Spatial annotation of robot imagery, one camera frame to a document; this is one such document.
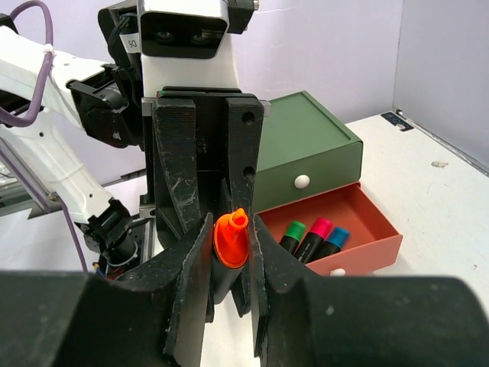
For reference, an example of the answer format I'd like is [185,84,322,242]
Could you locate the orange highlighter black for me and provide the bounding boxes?
[211,208,249,304]

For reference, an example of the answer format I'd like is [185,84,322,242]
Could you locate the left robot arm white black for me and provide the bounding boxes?
[1,5,250,229]

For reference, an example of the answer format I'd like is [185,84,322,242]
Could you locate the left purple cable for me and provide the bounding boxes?
[0,0,89,273]

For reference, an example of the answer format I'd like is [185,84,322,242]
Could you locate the green drawer cabinet box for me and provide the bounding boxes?
[252,91,363,213]

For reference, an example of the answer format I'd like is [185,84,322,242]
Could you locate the left black corner label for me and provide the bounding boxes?
[381,112,413,132]

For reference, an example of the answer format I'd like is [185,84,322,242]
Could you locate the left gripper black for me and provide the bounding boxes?
[141,87,264,245]

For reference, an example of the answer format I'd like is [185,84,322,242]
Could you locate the blue cap black highlighter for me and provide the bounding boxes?
[306,226,350,263]

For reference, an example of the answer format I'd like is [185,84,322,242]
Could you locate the pink cap black highlighter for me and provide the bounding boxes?
[294,218,332,264]

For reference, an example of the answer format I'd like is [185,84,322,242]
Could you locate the green cap black highlighter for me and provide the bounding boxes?
[280,221,306,255]

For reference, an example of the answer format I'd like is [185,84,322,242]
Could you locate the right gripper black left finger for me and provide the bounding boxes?
[1,215,213,366]

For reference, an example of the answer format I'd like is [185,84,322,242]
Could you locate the red drawer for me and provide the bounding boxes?
[260,183,403,275]

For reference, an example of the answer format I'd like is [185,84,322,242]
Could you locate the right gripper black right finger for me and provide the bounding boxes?
[250,216,488,366]

